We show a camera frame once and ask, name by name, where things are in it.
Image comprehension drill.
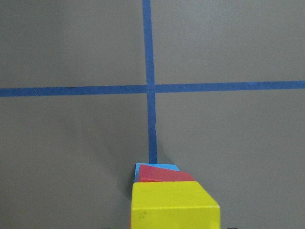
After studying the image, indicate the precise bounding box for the red wooden block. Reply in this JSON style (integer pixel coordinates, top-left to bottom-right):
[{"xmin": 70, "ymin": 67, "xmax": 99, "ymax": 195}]
[{"xmin": 135, "ymin": 164, "xmax": 195, "ymax": 182}]

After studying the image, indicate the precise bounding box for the yellow wooden block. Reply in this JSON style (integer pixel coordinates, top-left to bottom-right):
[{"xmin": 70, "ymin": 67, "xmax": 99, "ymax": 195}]
[{"xmin": 130, "ymin": 181, "xmax": 221, "ymax": 229}]

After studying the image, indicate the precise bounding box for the blue wooden block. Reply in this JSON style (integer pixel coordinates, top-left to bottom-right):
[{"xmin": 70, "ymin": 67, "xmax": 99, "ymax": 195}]
[{"xmin": 133, "ymin": 163, "xmax": 181, "ymax": 184}]

